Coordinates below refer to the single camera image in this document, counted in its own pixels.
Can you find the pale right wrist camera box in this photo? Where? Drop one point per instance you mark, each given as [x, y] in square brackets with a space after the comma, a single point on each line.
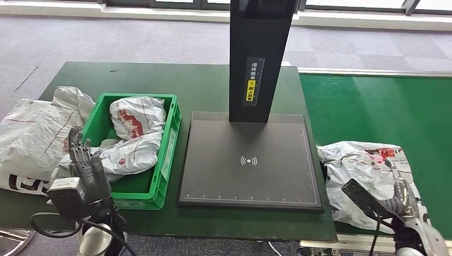
[363, 198]

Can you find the large white woven sack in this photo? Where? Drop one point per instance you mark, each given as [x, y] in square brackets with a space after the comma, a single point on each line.
[31, 141]

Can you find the green conveyor belt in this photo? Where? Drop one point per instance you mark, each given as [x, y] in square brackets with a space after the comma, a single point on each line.
[370, 106]

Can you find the black window frame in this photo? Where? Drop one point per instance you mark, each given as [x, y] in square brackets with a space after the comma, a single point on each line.
[176, 4]

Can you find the grey-white parcel bag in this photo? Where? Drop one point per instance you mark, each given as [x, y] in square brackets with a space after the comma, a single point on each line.
[107, 142]

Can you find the wide white black-print parcel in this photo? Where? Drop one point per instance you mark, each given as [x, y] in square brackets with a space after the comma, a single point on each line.
[353, 169]

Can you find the black yellow column label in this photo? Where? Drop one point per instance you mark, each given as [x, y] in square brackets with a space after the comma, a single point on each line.
[254, 81]

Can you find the chrome round base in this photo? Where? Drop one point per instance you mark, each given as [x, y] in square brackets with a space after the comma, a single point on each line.
[14, 244]

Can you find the clear crate side label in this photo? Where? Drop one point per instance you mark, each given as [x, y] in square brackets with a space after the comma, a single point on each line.
[168, 152]

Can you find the green plastic crate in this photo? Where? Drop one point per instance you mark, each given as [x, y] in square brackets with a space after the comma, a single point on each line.
[141, 190]

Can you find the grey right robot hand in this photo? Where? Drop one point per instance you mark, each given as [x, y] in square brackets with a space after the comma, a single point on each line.
[406, 201]

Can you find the black inbound scanner machine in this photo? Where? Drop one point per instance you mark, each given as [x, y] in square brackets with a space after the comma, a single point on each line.
[219, 166]

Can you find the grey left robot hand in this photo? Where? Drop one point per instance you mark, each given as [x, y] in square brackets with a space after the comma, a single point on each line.
[91, 180]

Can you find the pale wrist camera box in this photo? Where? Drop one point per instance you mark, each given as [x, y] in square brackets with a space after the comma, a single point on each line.
[65, 198]
[363, 198]

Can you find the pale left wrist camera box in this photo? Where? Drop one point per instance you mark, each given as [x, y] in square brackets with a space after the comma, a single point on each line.
[65, 198]

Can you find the long white red-logo parcel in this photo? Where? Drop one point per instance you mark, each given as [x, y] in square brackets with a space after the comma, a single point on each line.
[148, 116]

